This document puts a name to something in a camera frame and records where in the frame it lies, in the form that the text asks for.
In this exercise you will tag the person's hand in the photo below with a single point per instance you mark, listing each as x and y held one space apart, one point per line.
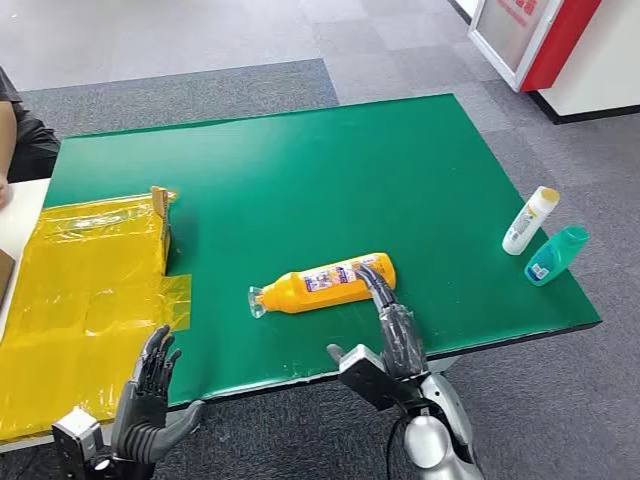
3 192

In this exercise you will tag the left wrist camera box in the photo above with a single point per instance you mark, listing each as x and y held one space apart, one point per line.
75 437

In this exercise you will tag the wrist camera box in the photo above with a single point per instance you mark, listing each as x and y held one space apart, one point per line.
75 437
362 378

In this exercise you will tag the red and white cabinet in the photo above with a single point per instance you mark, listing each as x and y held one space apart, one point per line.
535 36

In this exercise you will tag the brown cardboard piece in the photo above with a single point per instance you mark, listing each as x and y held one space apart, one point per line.
4 275

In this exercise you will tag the person's forearm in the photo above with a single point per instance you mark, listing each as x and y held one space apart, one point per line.
6 139

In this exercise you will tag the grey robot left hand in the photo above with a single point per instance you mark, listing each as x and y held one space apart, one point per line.
140 414

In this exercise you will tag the orange bottle with clear cap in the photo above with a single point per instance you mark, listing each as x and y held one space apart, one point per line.
310 285

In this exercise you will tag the person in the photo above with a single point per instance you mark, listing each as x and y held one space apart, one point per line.
30 142

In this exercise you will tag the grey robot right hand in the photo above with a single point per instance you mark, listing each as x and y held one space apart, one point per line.
402 341

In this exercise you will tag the white table foot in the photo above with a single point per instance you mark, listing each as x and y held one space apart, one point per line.
442 365

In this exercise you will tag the teal translucent bottle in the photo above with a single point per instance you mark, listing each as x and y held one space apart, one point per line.
552 255

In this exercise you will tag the white bottle with yellow cap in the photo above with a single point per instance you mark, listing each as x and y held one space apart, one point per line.
525 222

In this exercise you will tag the green table mat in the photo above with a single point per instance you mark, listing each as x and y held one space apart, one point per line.
324 185

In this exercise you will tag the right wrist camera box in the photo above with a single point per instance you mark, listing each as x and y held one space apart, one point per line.
362 378

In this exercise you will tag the yellow plastic film sheet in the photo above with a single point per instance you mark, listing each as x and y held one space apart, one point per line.
75 298

